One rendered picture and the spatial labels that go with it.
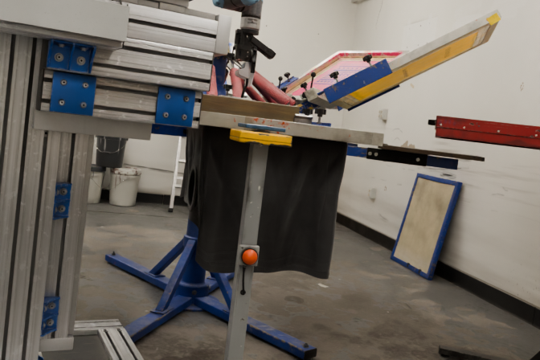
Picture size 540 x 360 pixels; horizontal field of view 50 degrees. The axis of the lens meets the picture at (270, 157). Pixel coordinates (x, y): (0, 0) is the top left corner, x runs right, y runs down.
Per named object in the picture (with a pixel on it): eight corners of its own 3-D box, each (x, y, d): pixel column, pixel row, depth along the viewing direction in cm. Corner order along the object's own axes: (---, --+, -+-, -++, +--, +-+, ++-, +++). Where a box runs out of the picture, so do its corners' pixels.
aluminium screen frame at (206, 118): (382, 146, 171) (384, 133, 171) (183, 122, 156) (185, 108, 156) (302, 134, 247) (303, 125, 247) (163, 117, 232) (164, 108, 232)
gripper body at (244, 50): (231, 61, 222) (234, 30, 222) (252, 64, 225) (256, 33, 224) (235, 59, 215) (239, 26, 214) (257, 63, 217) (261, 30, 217)
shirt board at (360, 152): (476, 172, 288) (478, 156, 288) (482, 176, 249) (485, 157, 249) (222, 139, 323) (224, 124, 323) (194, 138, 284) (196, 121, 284)
